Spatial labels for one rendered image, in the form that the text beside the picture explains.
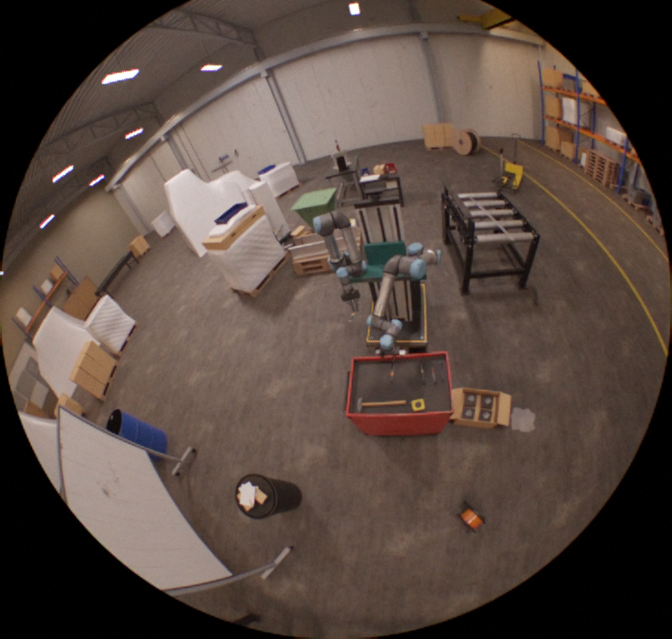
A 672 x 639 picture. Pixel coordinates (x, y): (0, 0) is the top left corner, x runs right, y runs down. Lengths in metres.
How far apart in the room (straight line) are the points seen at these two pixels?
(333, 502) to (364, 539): 0.51
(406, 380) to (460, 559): 1.94
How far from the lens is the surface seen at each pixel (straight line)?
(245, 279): 4.36
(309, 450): 2.74
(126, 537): 2.15
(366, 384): 1.77
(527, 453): 2.80
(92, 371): 7.19
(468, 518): 2.34
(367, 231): 1.94
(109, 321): 7.51
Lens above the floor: 2.52
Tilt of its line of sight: 45 degrees down
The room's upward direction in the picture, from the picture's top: 23 degrees counter-clockwise
